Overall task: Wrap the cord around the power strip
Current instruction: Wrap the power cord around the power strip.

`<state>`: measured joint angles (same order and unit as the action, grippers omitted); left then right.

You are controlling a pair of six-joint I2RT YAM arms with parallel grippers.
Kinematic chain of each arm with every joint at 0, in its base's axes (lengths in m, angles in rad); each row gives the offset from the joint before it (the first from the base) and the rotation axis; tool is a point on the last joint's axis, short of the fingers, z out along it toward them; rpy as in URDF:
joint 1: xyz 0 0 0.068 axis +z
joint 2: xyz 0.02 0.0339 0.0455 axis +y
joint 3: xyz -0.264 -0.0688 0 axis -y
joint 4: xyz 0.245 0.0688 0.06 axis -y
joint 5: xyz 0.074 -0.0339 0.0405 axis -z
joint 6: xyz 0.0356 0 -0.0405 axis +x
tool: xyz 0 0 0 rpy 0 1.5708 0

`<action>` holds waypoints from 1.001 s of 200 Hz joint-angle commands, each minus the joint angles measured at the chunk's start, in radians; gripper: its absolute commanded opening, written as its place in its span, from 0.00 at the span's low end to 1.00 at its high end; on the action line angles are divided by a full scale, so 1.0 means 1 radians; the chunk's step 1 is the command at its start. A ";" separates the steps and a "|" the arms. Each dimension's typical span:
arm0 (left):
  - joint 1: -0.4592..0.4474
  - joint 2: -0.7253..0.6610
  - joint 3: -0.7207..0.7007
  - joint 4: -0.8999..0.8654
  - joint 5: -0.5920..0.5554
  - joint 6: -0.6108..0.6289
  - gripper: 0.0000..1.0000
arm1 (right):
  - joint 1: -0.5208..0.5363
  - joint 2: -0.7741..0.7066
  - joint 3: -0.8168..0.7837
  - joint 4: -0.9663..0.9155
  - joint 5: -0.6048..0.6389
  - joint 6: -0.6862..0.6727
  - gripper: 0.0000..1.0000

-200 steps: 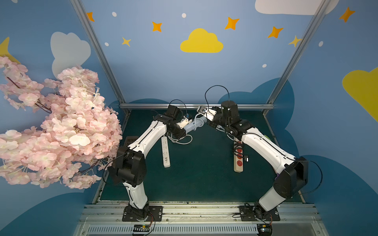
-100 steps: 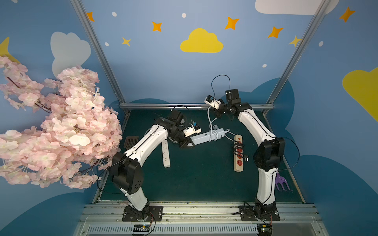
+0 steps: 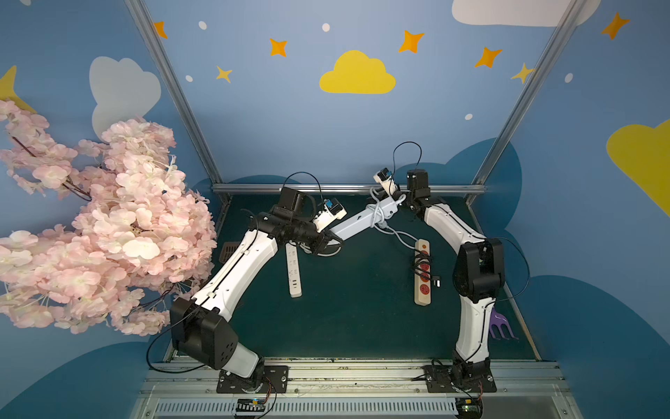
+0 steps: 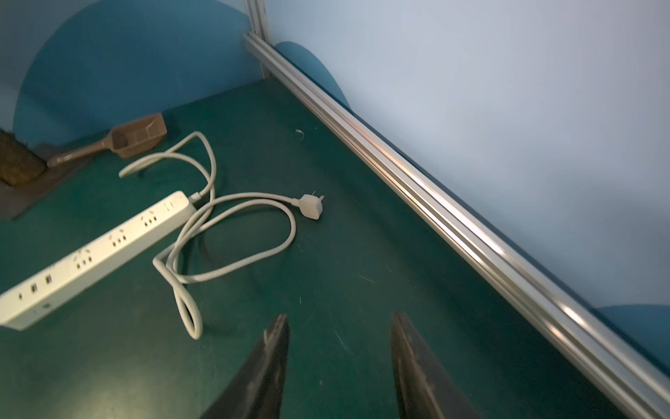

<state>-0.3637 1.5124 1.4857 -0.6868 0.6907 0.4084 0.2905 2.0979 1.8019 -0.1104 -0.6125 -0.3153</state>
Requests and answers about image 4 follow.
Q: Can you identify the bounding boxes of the white power strip usb ports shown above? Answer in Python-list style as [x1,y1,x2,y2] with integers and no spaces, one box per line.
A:
[0,130,326,340]

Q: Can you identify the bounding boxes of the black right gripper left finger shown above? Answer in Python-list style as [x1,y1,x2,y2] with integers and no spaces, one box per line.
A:
[202,314,290,418]

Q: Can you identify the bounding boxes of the pink cherry blossom tree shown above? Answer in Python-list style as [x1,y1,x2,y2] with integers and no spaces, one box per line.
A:
[0,130,47,187]

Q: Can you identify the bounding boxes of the black slotted spatula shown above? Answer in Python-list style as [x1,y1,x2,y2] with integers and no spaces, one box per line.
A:
[47,113,168,168]

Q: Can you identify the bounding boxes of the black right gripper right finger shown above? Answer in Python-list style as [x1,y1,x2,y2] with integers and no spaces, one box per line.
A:
[391,312,479,418]

